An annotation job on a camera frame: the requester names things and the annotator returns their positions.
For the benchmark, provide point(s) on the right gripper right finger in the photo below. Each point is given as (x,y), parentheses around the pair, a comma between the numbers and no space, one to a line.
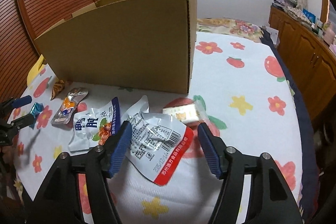
(270,198)

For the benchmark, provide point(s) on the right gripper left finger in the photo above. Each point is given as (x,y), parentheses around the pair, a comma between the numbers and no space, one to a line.
(58,198)

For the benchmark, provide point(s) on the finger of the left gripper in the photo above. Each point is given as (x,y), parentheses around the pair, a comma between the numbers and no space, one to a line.
(15,103)
(19,123)

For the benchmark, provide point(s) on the teal foil candy packet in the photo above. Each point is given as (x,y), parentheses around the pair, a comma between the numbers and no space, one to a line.
(36,109)

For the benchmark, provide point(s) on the silver orange snack pouch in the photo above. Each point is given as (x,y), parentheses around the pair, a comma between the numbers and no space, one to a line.
(69,105)

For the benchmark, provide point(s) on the white blue duck gizzard bag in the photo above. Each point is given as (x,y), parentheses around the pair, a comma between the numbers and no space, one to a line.
(94,126)

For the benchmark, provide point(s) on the white red-edged snack bag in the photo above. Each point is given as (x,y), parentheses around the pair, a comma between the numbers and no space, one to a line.
(158,142)

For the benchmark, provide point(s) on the yellow plush pillow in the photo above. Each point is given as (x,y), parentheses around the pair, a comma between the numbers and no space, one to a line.
(37,68)

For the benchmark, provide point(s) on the copper foil snack packet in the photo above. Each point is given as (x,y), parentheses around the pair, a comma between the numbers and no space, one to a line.
(58,87)

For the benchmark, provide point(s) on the fruit print bed sheet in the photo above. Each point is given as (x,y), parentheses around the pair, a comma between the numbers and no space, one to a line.
(238,83)

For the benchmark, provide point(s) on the brown slatted wardrobe door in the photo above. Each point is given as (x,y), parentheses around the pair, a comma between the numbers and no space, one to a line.
(22,21)

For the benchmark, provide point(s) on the brown cardboard box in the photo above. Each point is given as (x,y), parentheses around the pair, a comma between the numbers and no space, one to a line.
(141,44)

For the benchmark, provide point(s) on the wooden sideboard cabinet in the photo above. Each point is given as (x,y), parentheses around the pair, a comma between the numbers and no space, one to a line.
(309,60)

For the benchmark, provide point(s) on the floral quilt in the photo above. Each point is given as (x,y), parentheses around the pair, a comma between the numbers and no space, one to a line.
(228,26)

